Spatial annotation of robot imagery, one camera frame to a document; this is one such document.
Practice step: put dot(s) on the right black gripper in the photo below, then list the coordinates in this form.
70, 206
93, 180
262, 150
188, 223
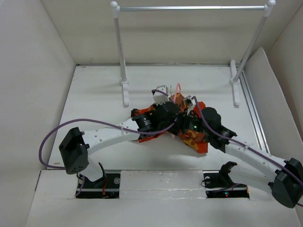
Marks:
183, 119

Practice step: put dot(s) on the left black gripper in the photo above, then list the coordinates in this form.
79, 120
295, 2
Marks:
156, 107

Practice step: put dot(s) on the orange camouflage trousers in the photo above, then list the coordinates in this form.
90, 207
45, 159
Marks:
195, 140

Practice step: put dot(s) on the pink clothes hanger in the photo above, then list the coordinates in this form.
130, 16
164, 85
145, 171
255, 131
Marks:
178, 97

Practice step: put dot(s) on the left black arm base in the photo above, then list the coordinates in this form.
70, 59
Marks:
108, 188

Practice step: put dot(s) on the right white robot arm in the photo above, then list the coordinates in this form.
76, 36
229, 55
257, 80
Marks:
279, 177

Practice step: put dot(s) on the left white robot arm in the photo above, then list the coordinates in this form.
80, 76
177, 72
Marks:
77, 145

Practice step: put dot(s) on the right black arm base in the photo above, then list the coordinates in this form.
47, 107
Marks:
218, 186

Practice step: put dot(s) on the white clothes rack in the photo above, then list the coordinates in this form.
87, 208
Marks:
234, 71

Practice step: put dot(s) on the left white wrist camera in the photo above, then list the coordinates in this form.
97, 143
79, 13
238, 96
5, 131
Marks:
160, 95

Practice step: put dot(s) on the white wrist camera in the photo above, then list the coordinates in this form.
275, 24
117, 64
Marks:
190, 102
160, 95

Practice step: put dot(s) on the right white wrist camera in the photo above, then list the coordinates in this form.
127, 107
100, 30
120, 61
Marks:
190, 102

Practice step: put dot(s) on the aluminium side rail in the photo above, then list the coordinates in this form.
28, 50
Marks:
256, 122

